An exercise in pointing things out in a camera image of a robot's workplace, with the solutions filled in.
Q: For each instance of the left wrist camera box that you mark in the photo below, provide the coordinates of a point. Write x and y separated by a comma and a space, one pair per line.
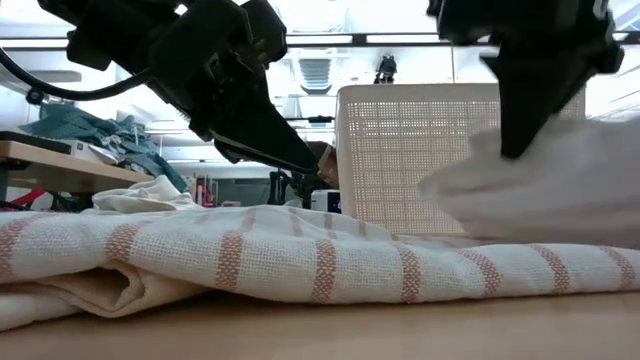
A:
210, 35

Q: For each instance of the black background rig frame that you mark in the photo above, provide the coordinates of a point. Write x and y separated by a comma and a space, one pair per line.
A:
315, 119

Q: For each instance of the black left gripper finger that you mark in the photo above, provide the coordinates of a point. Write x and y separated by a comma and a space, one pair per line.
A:
240, 150
270, 130

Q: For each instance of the white flat box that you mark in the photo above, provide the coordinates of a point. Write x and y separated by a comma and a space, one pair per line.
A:
82, 150

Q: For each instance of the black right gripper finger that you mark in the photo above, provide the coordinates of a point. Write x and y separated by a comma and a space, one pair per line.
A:
530, 110

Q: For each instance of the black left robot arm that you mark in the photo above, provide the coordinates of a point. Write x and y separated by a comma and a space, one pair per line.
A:
110, 30

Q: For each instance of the red background stand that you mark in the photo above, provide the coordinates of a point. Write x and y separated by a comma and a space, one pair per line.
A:
205, 192

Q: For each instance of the black ceiling spotlight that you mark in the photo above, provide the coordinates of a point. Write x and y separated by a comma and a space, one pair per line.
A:
34, 96

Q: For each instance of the blue cloth pile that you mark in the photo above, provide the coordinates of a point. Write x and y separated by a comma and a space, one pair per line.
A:
100, 125

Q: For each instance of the black background robot arm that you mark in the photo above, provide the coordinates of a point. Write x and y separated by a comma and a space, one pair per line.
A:
285, 187

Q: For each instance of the silver ventilation duct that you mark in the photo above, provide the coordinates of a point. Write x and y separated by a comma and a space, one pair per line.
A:
315, 75

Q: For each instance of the white striped towel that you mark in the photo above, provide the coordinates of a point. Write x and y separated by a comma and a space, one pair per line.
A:
350, 250

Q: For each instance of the black overhead camera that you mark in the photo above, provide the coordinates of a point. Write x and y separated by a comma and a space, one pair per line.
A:
386, 70

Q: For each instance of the white plastic bin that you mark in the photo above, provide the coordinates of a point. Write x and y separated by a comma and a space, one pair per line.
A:
400, 160

